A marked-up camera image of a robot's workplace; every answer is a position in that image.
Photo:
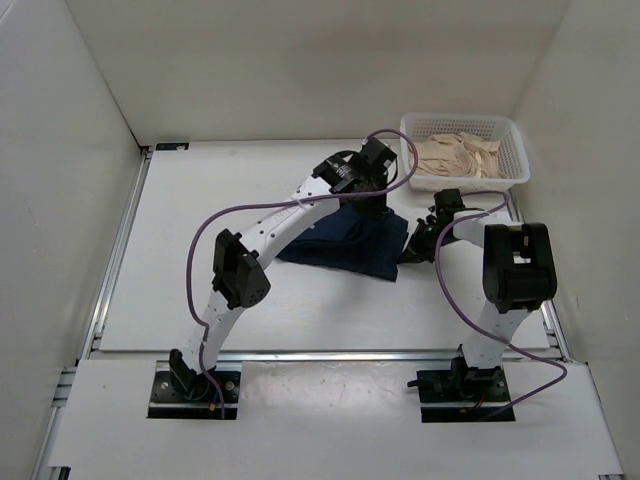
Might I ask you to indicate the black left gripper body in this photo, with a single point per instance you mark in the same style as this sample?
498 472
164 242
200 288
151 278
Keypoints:
370 206

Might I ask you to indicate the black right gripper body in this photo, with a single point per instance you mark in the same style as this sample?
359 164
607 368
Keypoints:
424 243

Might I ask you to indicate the dark blue denim trousers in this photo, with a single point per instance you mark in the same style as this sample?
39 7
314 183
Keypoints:
348 241

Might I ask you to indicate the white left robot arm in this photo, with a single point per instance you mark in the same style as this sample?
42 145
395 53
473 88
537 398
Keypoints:
241 259

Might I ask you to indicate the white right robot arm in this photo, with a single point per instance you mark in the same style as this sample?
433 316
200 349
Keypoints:
518 276

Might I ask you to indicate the beige cloth in basket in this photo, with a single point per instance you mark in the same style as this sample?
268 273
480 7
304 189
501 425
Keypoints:
459 155

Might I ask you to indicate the white plastic perforated basket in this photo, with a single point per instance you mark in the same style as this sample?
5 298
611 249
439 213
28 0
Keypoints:
512 157

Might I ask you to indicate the black label sticker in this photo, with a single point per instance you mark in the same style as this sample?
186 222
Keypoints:
172 146

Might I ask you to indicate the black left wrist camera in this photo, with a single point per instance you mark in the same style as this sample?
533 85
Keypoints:
375 157

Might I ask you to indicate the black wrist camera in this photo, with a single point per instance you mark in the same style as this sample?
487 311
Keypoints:
375 157
447 203

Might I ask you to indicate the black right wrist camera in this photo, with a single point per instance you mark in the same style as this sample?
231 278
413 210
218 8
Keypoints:
447 203

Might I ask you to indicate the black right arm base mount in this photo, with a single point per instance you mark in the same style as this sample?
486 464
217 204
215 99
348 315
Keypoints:
463 396

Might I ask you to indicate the aluminium frame rail right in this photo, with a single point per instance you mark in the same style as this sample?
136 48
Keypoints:
548 309

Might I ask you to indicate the aluminium frame rail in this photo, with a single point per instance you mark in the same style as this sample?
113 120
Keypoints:
548 309
339 356
98 313

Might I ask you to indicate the aluminium frame rail front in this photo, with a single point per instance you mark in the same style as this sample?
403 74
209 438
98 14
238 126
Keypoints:
339 356

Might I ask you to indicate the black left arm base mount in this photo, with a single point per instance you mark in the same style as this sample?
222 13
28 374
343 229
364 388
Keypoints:
168 399

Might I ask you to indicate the aluminium frame rail left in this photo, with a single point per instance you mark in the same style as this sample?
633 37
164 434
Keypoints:
98 313

